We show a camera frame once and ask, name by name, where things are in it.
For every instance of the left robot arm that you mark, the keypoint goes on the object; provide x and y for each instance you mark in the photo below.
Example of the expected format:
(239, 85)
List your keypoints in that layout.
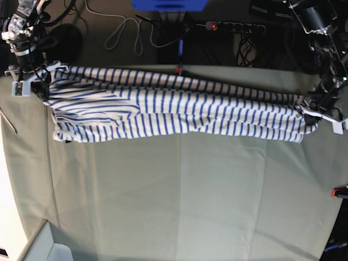
(325, 39)

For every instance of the blue white striped t-shirt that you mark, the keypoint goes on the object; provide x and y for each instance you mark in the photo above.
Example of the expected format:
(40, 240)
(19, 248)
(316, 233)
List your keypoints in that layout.
(96, 105)

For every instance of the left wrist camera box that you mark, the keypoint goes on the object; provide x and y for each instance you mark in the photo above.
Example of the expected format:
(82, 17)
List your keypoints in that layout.
(339, 126)

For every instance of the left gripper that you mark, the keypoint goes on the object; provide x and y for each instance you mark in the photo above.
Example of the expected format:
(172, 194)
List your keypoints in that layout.
(315, 104)

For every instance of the white bin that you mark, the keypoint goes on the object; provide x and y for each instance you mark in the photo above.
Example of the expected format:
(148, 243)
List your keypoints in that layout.
(42, 247)

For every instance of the red black clamp top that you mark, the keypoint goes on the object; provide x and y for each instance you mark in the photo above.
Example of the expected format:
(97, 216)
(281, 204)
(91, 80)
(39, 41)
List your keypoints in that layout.
(179, 70)

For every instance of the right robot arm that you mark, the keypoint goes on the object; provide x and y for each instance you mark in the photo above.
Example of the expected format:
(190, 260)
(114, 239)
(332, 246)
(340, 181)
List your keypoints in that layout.
(26, 34)

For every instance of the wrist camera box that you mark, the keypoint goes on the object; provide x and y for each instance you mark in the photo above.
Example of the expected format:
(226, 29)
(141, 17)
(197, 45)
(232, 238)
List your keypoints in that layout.
(339, 126)
(21, 89)

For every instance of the white power strip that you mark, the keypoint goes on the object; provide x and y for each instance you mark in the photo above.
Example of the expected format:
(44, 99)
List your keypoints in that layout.
(236, 27)

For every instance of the red black clamp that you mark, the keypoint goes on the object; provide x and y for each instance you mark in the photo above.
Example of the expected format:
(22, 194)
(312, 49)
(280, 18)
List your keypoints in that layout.
(179, 70)
(341, 192)

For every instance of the green table cloth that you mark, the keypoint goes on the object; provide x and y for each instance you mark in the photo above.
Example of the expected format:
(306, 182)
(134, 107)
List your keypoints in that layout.
(180, 197)

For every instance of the blue box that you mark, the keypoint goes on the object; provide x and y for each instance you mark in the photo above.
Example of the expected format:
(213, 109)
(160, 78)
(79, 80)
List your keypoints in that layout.
(169, 5)

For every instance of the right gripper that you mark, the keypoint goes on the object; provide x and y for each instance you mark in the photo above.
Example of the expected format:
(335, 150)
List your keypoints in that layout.
(34, 73)

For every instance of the red black clamp right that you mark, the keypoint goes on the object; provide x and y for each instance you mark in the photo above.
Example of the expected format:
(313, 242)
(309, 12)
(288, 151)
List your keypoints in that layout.
(341, 192)

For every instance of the black box with labels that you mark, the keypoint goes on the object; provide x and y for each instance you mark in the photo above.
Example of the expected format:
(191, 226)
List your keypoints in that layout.
(270, 9)

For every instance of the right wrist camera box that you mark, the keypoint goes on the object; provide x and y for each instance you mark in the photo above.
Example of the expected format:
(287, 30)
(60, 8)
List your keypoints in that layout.
(21, 89)

